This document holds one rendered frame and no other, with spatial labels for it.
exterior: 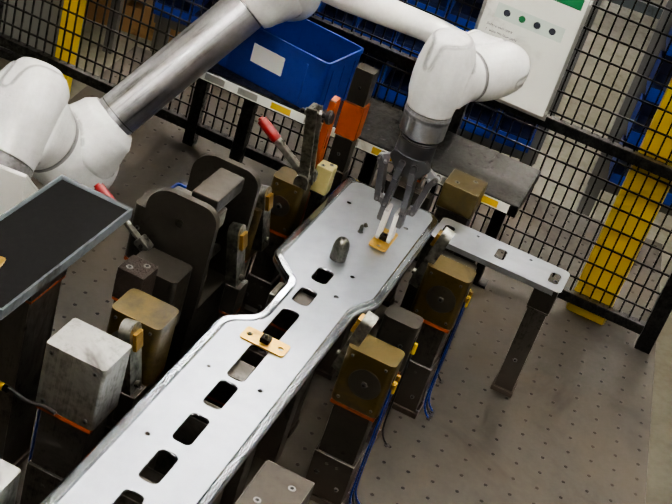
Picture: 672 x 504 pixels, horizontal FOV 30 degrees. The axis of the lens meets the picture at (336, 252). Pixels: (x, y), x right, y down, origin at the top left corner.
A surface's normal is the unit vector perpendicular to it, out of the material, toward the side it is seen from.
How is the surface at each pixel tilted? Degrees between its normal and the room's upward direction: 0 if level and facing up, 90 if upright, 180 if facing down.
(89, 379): 90
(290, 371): 0
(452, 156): 0
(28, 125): 55
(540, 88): 90
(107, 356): 0
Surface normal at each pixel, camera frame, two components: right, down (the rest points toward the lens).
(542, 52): -0.36, 0.42
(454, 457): 0.27, -0.81
